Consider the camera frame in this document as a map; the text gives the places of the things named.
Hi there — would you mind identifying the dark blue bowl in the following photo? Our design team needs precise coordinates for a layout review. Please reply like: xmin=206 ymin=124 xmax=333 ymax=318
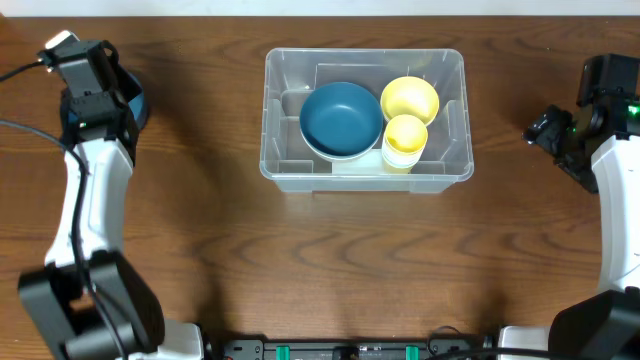
xmin=59 ymin=71 xmax=150 ymax=131
xmin=299 ymin=82 xmax=384 ymax=155

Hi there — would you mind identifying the yellow plastic cup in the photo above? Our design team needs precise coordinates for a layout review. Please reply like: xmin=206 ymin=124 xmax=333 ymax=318
xmin=383 ymin=114 xmax=429 ymax=155
xmin=383 ymin=164 xmax=412 ymax=174

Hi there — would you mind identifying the large cream bowl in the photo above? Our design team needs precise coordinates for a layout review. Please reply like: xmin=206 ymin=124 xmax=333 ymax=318
xmin=300 ymin=140 xmax=376 ymax=163

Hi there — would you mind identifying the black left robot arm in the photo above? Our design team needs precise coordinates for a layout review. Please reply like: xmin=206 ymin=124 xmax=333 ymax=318
xmin=18 ymin=31 xmax=206 ymax=359

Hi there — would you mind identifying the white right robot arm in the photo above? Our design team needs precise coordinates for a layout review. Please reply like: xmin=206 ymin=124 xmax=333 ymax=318
xmin=498 ymin=54 xmax=639 ymax=359

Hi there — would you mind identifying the clear plastic storage container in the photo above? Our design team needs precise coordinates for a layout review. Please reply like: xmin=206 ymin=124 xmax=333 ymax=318
xmin=259 ymin=48 xmax=474 ymax=193

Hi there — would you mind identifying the black left camera cable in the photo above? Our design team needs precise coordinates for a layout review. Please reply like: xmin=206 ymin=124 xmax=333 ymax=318
xmin=0 ymin=59 xmax=131 ymax=360

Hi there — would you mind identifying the black mounting rail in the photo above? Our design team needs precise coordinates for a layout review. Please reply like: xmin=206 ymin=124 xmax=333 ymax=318
xmin=210 ymin=333 xmax=494 ymax=360

